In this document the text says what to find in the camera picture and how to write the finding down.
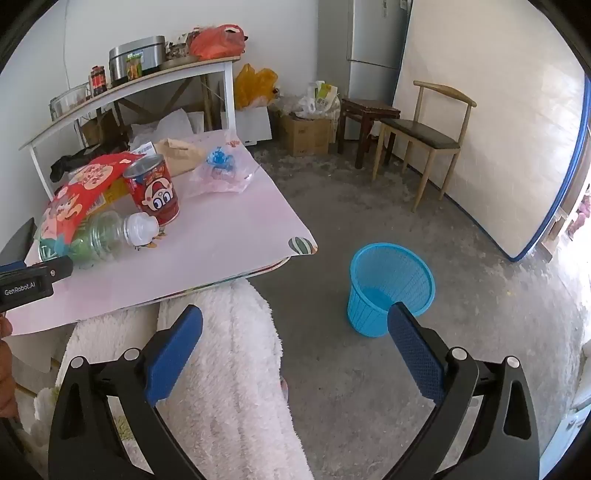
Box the cardboard box with bags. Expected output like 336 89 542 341
277 113 332 158

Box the clear glass container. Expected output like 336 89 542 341
48 83 90 121

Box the white desk with wooden top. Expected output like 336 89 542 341
18 55 243 199

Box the yellow plastic bag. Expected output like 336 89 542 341
235 63 280 112

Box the brown cardboard box under desk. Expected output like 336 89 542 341
78 108 123 147

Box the white parcel bag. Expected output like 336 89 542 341
129 108 204 146

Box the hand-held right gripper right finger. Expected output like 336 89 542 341
387 302 540 480

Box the dark sauce jar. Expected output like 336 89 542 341
89 65 108 97

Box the wooden chair with dark seat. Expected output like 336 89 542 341
372 80 477 213
0 217 38 266

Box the white fluffy blanket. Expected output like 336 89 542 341
28 279 315 480

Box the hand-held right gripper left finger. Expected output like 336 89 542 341
48 305 204 480

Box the stainless steel pot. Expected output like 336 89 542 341
108 36 167 86

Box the orange plastic bag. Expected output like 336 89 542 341
188 24 247 61

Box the dark wooden stool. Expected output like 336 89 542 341
337 97 402 169

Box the white plastic bag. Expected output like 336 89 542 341
295 80 341 121

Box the blue plastic mesh basket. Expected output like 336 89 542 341
347 243 436 337

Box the red snack bag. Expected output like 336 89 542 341
39 152 148 252

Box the black cloth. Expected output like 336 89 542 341
50 148 109 182

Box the green plastic bottle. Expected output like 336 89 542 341
39 210 160 269

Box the red cartoon drink can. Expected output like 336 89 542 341
122 154 180 227

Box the brown paper bag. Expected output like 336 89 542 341
154 137 208 176

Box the person's left hand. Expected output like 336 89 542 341
0 316 20 422

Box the white mattress with blue edge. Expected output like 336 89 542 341
392 0 589 264

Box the silver refrigerator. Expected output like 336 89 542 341
346 0 414 141

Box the clear bag with blue toy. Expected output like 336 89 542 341
187 141 264 197

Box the white box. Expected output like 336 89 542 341
222 105 273 146

